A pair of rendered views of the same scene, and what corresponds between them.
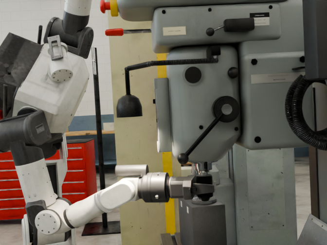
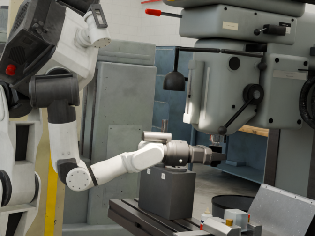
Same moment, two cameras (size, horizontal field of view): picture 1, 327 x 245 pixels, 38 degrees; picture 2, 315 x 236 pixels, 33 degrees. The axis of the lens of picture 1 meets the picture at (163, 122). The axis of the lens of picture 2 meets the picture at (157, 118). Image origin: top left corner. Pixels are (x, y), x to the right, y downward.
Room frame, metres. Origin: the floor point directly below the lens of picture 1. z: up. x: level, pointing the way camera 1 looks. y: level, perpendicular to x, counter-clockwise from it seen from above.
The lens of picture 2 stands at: (-0.20, 0.88, 1.49)
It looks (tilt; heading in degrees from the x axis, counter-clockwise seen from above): 5 degrees down; 334
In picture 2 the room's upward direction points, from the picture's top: 5 degrees clockwise
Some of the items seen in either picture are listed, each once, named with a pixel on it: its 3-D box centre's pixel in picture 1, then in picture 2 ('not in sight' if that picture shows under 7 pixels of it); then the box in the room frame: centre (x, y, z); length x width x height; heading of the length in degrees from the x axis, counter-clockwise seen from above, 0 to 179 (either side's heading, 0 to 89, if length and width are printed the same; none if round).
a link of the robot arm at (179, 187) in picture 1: (173, 187); (189, 154); (1.38, -0.02, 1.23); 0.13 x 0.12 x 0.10; 168
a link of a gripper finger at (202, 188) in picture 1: (203, 189); (217, 157); (1.33, -0.10, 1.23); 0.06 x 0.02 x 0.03; 78
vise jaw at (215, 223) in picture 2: not in sight; (221, 228); (1.20, -0.06, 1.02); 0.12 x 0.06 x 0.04; 6
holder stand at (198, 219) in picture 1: (201, 222); (166, 188); (1.72, -0.12, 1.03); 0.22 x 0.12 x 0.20; 11
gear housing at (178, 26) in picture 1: (211, 29); (237, 26); (1.36, -0.15, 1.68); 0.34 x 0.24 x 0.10; 93
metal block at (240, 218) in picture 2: not in sight; (235, 220); (1.21, -0.12, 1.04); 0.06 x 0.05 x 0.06; 6
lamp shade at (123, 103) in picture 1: (129, 105); (174, 80); (1.32, 0.09, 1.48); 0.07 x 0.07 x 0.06
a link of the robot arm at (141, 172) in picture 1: (136, 183); (157, 148); (1.41, 0.09, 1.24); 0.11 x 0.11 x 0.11; 78
